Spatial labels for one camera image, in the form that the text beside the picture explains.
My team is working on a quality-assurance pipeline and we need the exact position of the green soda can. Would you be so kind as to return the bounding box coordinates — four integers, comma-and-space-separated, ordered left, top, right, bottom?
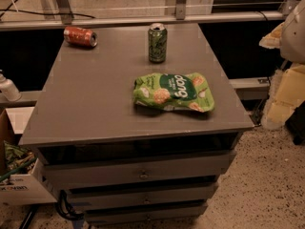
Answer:
148, 23, 168, 63

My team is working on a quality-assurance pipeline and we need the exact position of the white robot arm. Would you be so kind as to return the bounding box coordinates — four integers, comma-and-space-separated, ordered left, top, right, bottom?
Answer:
280, 0, 305, 64

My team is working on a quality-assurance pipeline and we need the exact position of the red coke can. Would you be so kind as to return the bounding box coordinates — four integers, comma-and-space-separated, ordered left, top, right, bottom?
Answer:
64, 26, 97, 48

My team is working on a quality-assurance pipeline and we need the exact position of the green snack chip bag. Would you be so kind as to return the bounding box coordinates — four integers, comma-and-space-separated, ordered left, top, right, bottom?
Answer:
133, 73, 214, 113

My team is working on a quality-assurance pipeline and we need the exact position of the grey drawer cabinet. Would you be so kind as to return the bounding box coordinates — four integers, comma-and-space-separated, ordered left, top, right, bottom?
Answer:
21, 24, 253, 225

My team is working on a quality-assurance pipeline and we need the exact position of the white plastic bottle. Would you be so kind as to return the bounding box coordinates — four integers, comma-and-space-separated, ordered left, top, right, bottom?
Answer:
0, 72, 22, 101

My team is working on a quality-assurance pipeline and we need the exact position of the white cardboard box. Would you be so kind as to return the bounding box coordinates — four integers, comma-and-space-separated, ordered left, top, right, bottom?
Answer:
0, 107, 58, 205

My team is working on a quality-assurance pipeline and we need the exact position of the metal frame rail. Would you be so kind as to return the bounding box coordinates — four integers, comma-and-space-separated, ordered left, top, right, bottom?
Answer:
0, 10, 285, 31

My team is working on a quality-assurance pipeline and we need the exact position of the black cable bundle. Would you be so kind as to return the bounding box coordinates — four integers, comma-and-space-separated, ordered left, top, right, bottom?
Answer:
54, 190, 84, 221

